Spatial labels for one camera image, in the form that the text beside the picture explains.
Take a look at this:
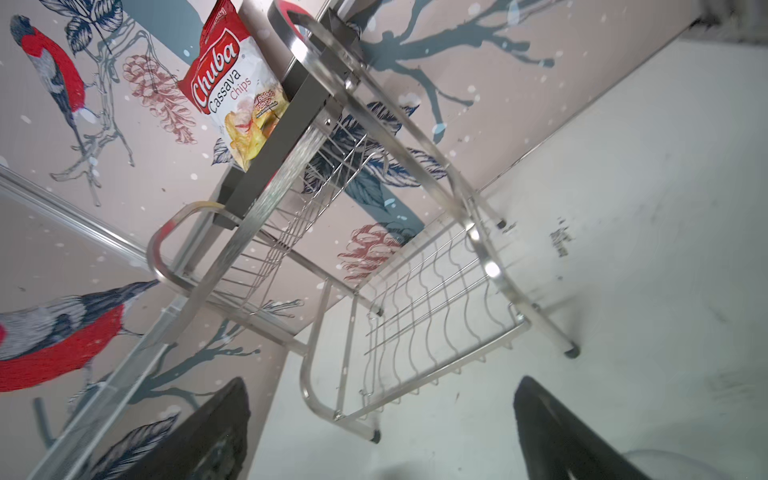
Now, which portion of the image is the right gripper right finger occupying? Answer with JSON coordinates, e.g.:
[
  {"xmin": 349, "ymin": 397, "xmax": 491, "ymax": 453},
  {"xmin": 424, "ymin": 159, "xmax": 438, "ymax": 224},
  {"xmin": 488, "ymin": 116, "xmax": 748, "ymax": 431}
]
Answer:
[{"xmin": 513, "ymin": 376, "xmax": 647, "ymax": 479}]

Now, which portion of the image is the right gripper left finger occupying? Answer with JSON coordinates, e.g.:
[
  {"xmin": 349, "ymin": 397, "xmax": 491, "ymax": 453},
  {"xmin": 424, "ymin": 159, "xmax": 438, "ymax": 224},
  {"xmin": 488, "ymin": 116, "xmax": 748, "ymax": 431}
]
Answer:
[{"xmin": 119, "ymin": 377, "xmax": 251, "ymax": 479}]

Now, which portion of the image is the clear glass tumbler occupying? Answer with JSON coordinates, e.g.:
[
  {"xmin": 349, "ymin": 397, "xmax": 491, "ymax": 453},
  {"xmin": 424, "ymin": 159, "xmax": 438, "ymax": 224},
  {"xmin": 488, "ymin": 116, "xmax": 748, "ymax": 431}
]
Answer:
[{"xmin": 623, "ymin": 449, "xmax": 732, "ymax": 480}]

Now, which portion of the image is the steel two-tier dish rack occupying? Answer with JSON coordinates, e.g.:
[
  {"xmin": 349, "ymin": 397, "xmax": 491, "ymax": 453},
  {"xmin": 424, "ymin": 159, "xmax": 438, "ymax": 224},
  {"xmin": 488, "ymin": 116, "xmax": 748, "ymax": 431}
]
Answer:
[{"xmin": 147, "ymin": 1, "xmax": 580, "ymax": 443}]

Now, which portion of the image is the red Chuba chips bag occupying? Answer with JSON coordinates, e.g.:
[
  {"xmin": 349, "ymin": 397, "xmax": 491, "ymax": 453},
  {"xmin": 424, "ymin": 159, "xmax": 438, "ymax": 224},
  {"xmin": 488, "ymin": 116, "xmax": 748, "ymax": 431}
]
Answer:
[{"xmin": 178, "ymin": 1, "xmax": 289, "ymax": 171}]

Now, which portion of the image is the black wall basket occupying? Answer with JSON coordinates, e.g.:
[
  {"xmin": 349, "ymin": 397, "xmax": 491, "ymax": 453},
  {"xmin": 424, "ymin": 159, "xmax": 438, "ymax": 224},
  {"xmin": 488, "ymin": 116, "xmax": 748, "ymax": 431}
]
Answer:
[{"xmin": 211, "ymin": 5, "xmax": 364, "ymax": 231}]

